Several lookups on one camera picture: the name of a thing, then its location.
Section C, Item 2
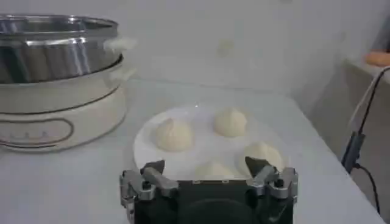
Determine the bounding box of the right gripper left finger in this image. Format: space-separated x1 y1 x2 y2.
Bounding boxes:
119 159 180 208

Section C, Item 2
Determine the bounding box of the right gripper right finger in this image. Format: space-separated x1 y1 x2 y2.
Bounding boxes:
245 156 299 203

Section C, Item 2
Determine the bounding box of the white steamed bun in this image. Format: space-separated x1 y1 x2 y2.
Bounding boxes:
194 161 241 180
213 108 248 138
155 117 195 153
243 142 286 177

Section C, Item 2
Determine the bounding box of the white round plate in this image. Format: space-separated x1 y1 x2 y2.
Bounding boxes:
133 103 290 181

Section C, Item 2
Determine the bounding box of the white side table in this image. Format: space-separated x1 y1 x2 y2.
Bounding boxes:
343 56 390 86

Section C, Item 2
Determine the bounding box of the orange round fruit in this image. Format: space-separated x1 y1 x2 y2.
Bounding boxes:
364 51 390 67

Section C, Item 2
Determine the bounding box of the steel steamer basket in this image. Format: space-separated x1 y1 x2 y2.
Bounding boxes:
0 13 137 85

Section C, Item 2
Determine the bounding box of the dark cable adapter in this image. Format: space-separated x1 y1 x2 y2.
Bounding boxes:
341 131 366 174

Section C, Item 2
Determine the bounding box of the thin black cable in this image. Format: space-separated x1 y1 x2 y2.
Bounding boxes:
355 163 381 214

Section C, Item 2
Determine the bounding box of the white cable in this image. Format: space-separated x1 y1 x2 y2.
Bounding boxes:
349 75 377 128

